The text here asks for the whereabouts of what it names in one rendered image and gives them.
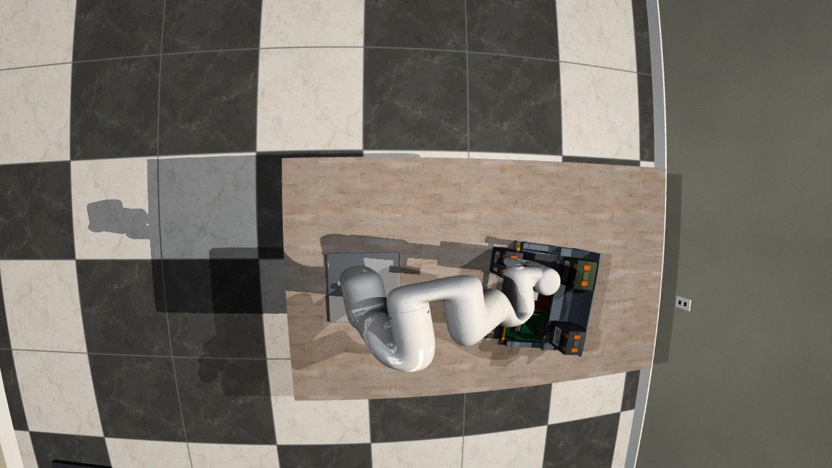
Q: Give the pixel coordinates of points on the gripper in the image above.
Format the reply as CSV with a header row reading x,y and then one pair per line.
x,y
502,264

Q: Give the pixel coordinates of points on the red open bin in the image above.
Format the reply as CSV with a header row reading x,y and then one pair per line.
x,y
543,304

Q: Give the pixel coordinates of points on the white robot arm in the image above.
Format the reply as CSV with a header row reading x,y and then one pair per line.
x,y
400,333

